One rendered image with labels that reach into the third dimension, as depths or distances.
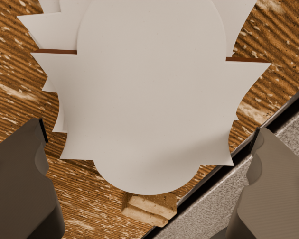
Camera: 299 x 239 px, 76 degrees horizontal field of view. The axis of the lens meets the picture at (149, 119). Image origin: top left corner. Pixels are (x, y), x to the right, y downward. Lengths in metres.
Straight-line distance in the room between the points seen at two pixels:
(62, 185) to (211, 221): 0.23
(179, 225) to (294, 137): 0.22
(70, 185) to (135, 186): 0.13
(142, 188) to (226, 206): 0.20
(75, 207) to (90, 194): 0.04
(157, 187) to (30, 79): 0.14
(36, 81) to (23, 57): 0.02
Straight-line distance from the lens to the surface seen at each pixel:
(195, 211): 0.33
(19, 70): 0.20
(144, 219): 0.25
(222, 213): 0.35
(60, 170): 0.25
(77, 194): 0.28
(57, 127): 0.17
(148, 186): 0.16
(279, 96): 0.21
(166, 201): 0.24
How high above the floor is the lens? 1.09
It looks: 59 degrees down
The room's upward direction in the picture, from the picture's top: 178 degrees counter-clockwise
